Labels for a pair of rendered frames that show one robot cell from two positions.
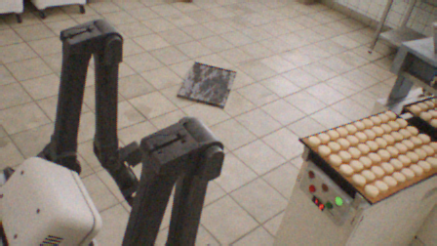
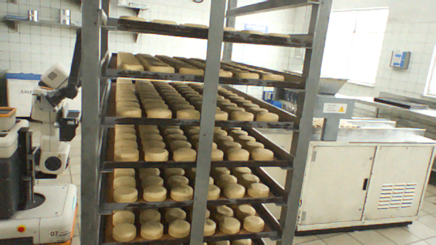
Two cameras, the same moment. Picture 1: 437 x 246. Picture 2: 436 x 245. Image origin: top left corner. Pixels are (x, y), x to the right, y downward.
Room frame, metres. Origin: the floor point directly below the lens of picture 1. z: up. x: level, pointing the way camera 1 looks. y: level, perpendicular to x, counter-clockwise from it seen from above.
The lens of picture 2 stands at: (-1.06, -1.46, 1.48)
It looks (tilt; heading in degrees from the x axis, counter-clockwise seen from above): 13 degrees down; 21
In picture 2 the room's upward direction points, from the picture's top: 6 degrees clockwise
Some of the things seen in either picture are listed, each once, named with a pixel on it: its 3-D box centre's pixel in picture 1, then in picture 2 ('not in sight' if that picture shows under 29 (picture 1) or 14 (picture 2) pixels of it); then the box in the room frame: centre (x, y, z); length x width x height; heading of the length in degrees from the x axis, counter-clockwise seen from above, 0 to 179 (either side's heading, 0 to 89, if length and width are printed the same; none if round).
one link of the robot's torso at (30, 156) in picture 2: not in sight; (50, 161); (0.64, 0.43, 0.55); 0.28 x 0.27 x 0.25; 40
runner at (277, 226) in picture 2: not in sight; (234, 180); (-0.07, -1.16, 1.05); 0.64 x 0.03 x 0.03; 38
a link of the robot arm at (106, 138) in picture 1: (106, 102); not in sight; (0.95, 0.30, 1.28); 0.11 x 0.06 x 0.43; 40
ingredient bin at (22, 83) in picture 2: not in sight; (27, 96); (2.76, 3.24, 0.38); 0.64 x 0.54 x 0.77; 51
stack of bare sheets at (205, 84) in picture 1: (208, 83); not in sight; (3.25, 0.14, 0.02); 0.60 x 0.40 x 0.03; 175
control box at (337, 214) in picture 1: (324, 193); not in sight; (1.32, -0.48, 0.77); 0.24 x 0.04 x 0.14; 39
